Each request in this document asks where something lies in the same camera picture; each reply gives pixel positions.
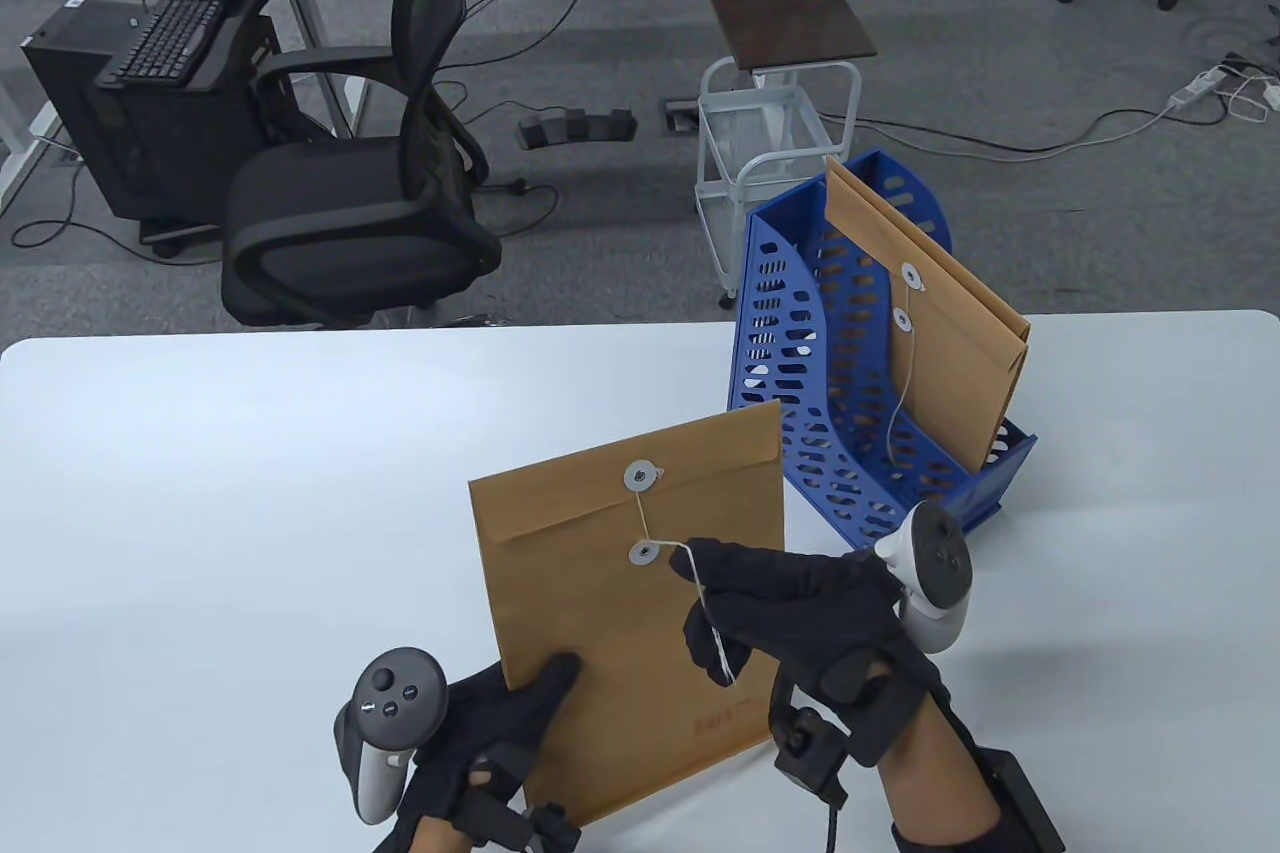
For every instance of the person's right hand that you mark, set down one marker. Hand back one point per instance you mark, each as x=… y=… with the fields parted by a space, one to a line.
x=800 y=613

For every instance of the person's left hand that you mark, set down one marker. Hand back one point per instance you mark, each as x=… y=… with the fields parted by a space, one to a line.
x=490 y=713

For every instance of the brown document pouch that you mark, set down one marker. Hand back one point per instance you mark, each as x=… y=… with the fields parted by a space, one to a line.
x=960 y=363
x=940 y=255
x=600 y=613

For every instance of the person's left forearm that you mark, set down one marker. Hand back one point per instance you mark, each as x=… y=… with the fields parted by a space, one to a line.
x=435 y=838

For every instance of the person's right forearm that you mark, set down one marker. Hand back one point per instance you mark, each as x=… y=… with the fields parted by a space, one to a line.
x=930 y=773

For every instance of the black forearm box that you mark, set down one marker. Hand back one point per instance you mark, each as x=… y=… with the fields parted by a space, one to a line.
x=1020 y=803

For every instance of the blue perforated file holder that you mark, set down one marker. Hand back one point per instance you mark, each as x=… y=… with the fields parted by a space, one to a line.
x=1000 y=488

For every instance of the white rolling cart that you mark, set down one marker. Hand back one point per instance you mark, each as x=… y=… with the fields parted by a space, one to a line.
x=740 y=113

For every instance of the metal floor socket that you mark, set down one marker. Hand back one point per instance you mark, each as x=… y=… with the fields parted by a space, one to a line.
x=679 y=117

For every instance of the black mesh office chair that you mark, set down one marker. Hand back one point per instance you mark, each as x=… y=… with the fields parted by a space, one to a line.
x=330 y=223

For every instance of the dark brown wooden board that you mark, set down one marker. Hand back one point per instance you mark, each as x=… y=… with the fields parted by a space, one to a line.
x=785 y=8

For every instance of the black computer tower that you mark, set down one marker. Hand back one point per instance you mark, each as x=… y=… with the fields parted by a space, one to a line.
x=150 y=153

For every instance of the white power strip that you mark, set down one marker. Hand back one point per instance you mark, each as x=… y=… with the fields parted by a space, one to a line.
x=1195 y=88

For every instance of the grey metal desk leg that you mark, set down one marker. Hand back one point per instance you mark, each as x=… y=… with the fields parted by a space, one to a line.
x=305 y=13

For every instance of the black keyboard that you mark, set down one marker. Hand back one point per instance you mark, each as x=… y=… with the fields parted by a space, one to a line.
x=165 y=33

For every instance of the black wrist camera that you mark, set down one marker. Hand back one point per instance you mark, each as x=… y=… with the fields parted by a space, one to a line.
x=810 y=748
x=540 y=828

